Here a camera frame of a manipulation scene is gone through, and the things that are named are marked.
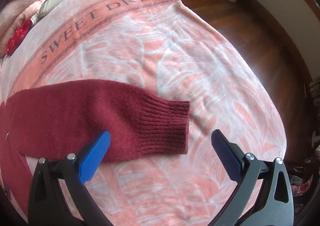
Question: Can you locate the dark red knit sweater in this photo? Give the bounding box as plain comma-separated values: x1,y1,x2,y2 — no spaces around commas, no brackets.
1,80,190,212

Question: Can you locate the red shiny gift bag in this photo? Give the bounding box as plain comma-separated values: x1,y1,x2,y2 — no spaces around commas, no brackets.
6,18,33,56

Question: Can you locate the pink Sweet Dream blanket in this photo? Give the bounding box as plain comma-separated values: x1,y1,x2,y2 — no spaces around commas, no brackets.
1,0,286,225

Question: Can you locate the folded pink fleece blanket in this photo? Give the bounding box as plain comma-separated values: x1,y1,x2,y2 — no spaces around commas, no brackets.
1,0,45,58

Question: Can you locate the beige folded garment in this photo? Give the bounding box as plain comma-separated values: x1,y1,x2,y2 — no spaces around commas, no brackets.
30,0,63,25

